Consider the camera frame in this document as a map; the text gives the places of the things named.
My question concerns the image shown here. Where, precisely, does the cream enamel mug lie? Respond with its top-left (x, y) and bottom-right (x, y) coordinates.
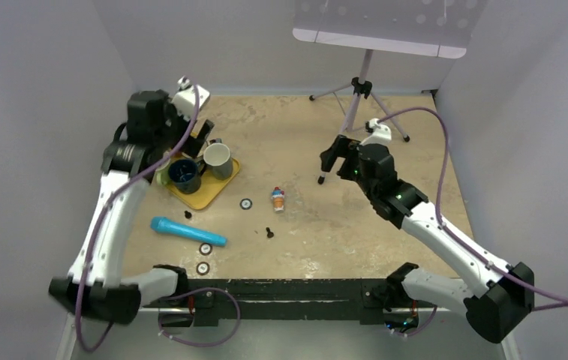
top-left (203, 142), bottom-right (233, 180)

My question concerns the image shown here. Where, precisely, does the dark blue mug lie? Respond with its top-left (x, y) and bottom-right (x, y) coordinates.
top-left (168, 158), bottom-right (207, 194)

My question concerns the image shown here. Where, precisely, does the green mug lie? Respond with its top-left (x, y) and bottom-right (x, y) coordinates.
top-left (155, 158), bottom-right (172, 186)

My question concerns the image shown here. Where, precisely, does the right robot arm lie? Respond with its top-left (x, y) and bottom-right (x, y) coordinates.
top-left (320, 135), bottom-right (535, 344)

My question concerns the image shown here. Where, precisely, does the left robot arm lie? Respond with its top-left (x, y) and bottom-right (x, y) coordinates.
top-left (48, 85), bottom-right (214, 325)

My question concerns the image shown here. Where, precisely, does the yellow plastic tray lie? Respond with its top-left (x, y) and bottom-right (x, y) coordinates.
top-left (165, 154), bottom-right (240, 210)

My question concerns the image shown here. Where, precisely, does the ice cream cone toy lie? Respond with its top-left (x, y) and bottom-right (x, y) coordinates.
top-left (271, 187), bottom-right (285, 212)

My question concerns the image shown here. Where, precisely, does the round token near tray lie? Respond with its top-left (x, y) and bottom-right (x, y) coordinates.
top-left (240, 198), bottom-right (253, 210)

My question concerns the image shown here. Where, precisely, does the white tripod stand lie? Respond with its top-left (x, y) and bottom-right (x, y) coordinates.
top-left (308, 48), bottom-right (411, 185)

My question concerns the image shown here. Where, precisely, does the blue toy microphone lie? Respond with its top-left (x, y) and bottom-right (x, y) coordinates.
top-left (150, 217), bottom-right (227, 247)

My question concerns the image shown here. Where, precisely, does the round token upper front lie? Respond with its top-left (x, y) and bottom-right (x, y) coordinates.
top-left (199, 243), bottom-right (213, 256)

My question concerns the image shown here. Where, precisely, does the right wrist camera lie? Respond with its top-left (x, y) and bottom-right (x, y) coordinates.
top-left (361, 118), bottom-right (392, 146)

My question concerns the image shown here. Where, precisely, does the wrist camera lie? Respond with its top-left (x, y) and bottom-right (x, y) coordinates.
top-left (170, 76), bottom-right (211, 121)
top-left (361, 118), bottom-right (392, 146)

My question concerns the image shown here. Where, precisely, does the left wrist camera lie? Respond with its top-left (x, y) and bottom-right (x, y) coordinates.
top-left (170, 76), bottom-right (211, 121)

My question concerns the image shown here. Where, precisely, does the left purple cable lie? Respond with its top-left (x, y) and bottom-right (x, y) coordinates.
top-left (74, 82), bottom-right (241, 354)

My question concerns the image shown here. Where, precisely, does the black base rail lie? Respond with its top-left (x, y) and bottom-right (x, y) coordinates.
top-left (140, 277), bottom-right (437, 329)

